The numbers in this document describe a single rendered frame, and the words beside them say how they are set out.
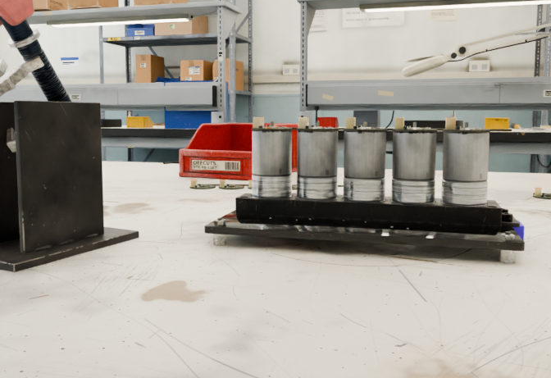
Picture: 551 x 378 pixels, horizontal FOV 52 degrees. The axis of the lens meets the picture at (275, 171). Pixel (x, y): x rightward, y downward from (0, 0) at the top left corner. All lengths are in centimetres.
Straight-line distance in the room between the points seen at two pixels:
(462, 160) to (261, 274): 13
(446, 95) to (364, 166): 225
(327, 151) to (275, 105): 456
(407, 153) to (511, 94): 227
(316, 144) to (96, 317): 17
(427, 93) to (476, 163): 225
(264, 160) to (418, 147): 9
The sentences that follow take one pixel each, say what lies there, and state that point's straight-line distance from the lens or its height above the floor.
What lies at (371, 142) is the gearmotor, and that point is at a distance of 32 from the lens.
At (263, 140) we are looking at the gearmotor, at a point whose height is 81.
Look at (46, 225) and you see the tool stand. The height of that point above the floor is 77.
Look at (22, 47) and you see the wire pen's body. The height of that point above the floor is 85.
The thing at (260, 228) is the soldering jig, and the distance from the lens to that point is 30.
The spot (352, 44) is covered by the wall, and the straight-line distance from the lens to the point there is 479.
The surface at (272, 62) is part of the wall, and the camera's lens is 492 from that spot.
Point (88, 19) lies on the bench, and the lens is 337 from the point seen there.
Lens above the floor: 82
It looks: 6 degrees down
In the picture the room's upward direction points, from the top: straight up
